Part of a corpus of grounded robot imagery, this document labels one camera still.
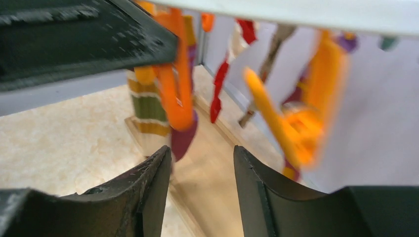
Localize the red santa sock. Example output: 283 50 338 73
209 19 258 123

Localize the argyle beige sock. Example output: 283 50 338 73
238 24 297 128

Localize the orange squeezed clothes clip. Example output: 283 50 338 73
135 0 194 131

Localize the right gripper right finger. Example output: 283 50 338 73
233 146 419 237

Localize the white round clip hanger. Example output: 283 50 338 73
153 0 419 37

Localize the purple yellow hanging sock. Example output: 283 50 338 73
281 31 348 181

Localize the beige striped ribbed sock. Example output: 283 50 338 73
126 14 200 162

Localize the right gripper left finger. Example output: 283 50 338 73
0 146 171 237

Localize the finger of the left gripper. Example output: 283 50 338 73
0 0 178 92

